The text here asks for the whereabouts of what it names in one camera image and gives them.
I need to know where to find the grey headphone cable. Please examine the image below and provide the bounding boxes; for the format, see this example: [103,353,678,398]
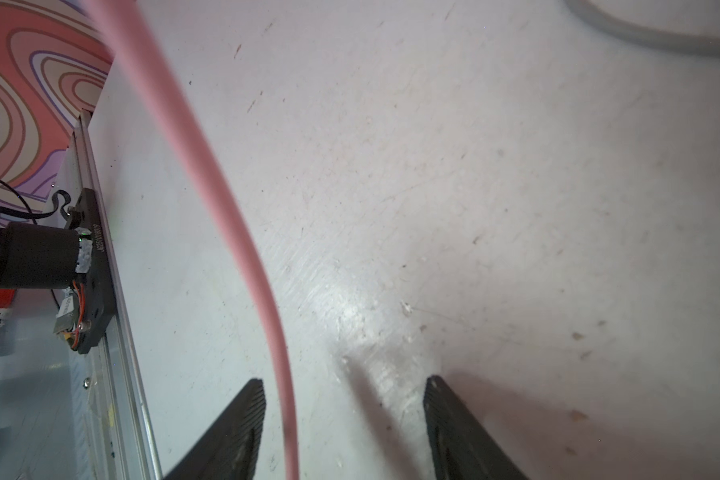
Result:
[563,0,720,60]

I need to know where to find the aluminium front rail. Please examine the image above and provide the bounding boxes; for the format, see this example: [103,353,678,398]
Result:
[73,110,162,479]

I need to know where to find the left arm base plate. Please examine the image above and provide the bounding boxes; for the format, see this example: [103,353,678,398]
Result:
[54,188,117,355]

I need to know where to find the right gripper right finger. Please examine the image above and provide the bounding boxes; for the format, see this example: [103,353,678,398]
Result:
[423,375,527,480]

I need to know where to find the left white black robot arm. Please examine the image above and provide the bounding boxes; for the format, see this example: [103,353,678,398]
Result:
[0,209,93,289]

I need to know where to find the pink headphone cable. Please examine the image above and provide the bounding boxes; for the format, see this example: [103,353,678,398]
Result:
[80,0,302,480]

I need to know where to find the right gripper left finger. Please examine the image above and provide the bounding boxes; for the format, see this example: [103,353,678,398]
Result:
[165,379,266,480]

